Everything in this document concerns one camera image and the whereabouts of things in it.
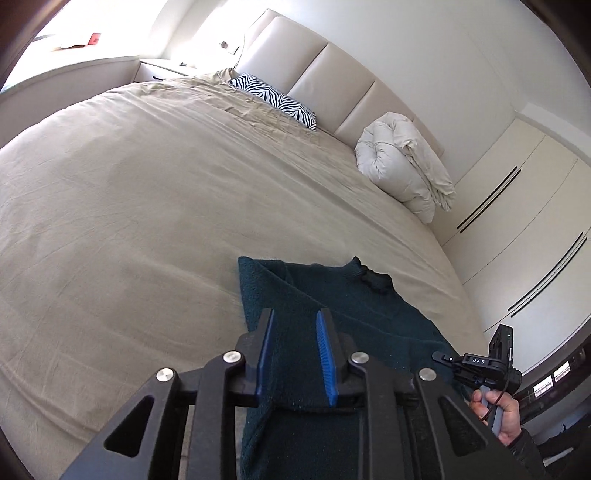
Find white nightstand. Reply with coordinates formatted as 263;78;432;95
132;58;197;83

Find black jacket right forearm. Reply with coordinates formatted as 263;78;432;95
508;429;552;480

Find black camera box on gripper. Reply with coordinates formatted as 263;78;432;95
489;324;514;367

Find beige bed sheet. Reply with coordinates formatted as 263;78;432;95
1;79;486;479

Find white wardrobe with black handles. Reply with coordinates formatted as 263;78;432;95
432;119;590;373

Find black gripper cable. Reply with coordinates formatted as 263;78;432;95
479;347;514;423

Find rolled white duvet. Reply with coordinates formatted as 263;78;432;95
355;112;456;224

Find beige padded headboard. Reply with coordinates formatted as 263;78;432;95
235;9;444;156

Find person's right hand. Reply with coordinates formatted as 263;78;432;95
469;389;522;446

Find dark shelf unit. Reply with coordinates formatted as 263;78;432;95
512;336;591;462

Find zebra print pillow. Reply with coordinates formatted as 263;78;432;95
228;74;317;131

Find red small object on sill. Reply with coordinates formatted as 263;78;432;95
87;33;101;46

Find dark teal knit sweater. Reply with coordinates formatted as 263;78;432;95
238;256;455;479

